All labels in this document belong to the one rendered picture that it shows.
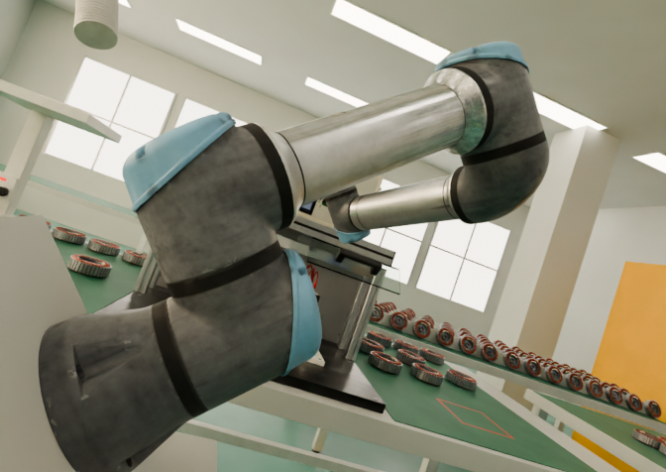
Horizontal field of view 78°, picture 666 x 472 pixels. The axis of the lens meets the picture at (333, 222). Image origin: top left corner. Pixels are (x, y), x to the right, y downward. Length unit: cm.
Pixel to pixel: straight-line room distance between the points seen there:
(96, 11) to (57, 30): 660
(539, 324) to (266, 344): 464
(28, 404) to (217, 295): 15
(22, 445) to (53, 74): 824
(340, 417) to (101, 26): 177
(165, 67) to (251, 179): 774
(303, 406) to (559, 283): 432
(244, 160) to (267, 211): 5
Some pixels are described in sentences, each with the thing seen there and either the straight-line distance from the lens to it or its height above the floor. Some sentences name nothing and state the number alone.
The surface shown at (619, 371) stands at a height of 94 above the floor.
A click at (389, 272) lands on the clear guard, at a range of 105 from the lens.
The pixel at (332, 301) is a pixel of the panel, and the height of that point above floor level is 89.
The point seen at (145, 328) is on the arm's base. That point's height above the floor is 92.
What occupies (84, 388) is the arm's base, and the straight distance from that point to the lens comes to 40.
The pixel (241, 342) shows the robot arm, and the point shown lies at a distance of 39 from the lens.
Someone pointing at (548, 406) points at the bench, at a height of 73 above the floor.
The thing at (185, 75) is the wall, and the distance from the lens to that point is 802.
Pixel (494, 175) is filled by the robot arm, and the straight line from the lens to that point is 61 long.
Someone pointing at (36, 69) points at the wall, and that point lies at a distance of 863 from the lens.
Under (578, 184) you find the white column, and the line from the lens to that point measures 517.
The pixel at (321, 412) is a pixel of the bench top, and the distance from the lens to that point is 94.
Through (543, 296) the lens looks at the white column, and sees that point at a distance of 494.
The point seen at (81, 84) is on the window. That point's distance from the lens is 833.
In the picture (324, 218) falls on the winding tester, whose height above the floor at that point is 113.
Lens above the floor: 104
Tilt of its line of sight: 4 degrees up
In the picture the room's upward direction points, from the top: 20 degrees clockwise
